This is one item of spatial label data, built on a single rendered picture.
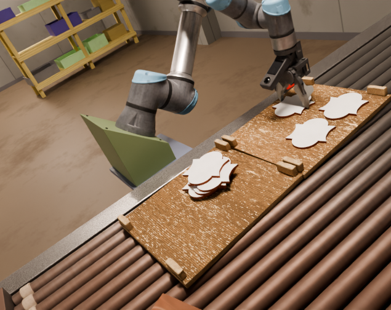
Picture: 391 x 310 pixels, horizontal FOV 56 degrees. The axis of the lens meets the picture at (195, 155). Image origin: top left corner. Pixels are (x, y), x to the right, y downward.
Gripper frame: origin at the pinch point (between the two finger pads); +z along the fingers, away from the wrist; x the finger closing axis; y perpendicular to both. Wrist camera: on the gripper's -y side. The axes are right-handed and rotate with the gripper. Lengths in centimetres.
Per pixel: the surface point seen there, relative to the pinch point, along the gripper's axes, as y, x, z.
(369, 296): -46, -55, 1
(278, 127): -11.7, -3.5, 0.8
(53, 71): 42, 583, 81
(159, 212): -58, 0, 1
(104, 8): 181, 592, 30
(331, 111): 0.7, -14.7, -0.4
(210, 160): -37.2, -0.7, -3.4
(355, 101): 7.2, -18.5, -0.5
